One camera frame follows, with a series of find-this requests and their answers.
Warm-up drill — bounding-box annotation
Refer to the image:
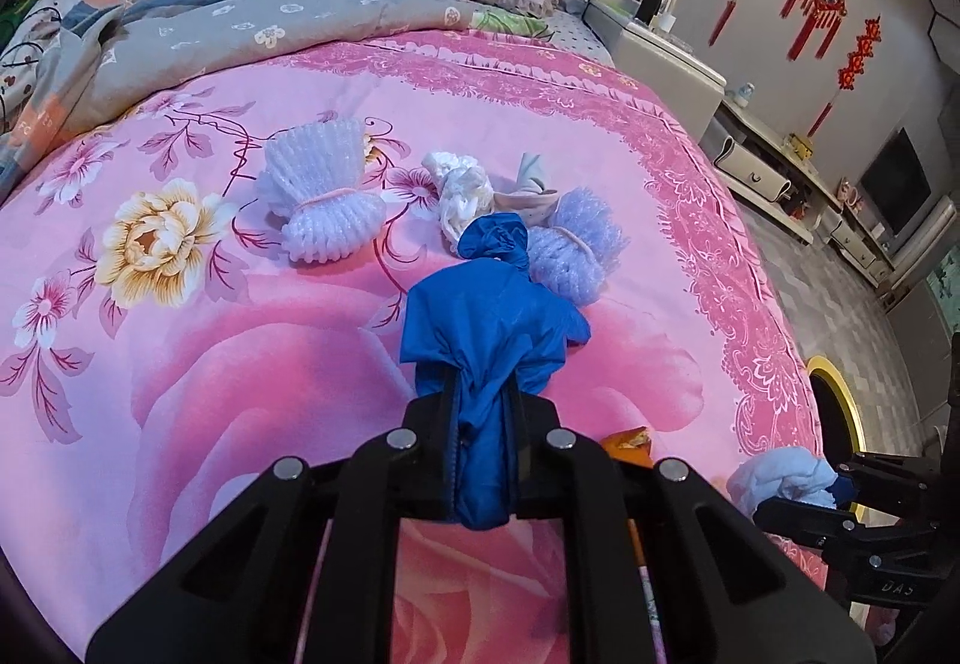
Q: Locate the blue plastic bag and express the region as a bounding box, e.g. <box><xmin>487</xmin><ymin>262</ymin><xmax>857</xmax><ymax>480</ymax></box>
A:
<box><xmin>400</xmin><ymin>212</ymin><xmax>590</xmax><ymax>531</ymax></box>

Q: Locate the white plastic wrap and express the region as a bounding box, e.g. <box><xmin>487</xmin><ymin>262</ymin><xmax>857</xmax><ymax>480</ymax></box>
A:
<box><xmin>421</xmin><ymin>151</ymin><xmax>493</xmax><ymax>250</ymax></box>

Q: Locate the large white foam net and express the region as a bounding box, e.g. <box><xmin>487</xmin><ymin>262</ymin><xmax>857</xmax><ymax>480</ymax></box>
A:
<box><xmin>257</xmin><ymin>118</ymin><xmax>387</xmax><ymax>265</ymax></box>

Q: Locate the yellow rimmed trash bin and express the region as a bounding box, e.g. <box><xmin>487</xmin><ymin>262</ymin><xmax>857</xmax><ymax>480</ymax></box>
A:
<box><xmin>805</xmin><ymin>355</ymin><xmax>866</xmax><ymax>464</ymax></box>

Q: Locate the orange snack wrapper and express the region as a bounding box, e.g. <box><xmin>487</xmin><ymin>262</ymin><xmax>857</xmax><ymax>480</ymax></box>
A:
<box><xmin>601</xmin><ymin>427</ymin><xmax>654</xmax><ymax>467</ymax></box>

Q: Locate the purple foam net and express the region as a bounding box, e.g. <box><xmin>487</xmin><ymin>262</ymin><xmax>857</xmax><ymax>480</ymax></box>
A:
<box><xmin>527</xmin><ymin>187</ymin><xmax>628</xmax><ymax>307</ymax></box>

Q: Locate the beige grey sock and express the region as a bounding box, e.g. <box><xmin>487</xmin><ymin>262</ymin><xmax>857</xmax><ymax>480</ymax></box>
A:
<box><xmin>493</xmin><ymin>152</ymin><xmax>562</xmax><ymax>227</ymax></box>

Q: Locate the pink floral bedspread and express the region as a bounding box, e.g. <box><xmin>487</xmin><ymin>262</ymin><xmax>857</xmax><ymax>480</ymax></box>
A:
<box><xmin>2</xmin><ymin>32</ymin><xmax>822</xmax><ymax>653</ymax></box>

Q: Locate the white tv console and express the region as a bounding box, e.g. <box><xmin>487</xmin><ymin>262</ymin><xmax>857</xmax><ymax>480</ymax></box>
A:
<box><xmin>701</xmin><ymin>98</ymin><xmax>893</xmax><ymax>289</ymax></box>

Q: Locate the black television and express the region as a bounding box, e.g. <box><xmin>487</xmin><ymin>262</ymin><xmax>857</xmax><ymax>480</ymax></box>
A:
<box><xmin>859</xmin><ymin>128</ymin><xmax>931</xmax><ymax>235</ymax></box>

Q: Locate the white bedside cabinet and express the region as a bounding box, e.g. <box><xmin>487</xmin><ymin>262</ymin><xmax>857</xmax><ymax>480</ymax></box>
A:
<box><xmin>583</xmin><ymin>0</ymin><xmax>727</xmax><ymax>141</ymax></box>

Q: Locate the grey floral quilt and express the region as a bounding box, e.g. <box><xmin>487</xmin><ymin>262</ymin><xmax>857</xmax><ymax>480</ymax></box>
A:
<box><xmin>2</xmin><ymin>0</ymin><xmax>545</xmax><ymax>198</ymax></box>

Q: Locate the red chinese knot decoration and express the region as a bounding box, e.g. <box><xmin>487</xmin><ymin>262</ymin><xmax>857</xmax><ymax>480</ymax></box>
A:
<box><xmin>779</xmin><ymin>0</ymin><xmax>848</xmax><ymax>61</ymax></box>

